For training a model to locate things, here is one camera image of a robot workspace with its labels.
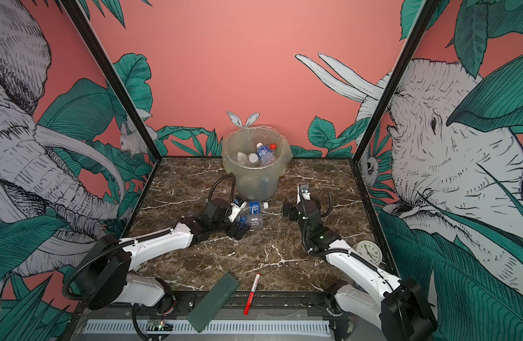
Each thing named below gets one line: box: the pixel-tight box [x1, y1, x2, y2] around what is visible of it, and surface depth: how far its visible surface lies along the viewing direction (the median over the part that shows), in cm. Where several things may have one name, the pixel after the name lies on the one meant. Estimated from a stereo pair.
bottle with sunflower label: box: [246, 152, 260, 167], surface depth 92 cm
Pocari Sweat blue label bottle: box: [235, 213, 264, 230], surface depth 92 cm
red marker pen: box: [243, 272, 261, 316], surface depth 77 cm
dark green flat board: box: [186, 272, 240, 334], surface depth 75 cm
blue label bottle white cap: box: [255, 142, 277, 167], surface depth 93 cm
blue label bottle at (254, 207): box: [247, 199, 261, 215], surface depth 97 cm
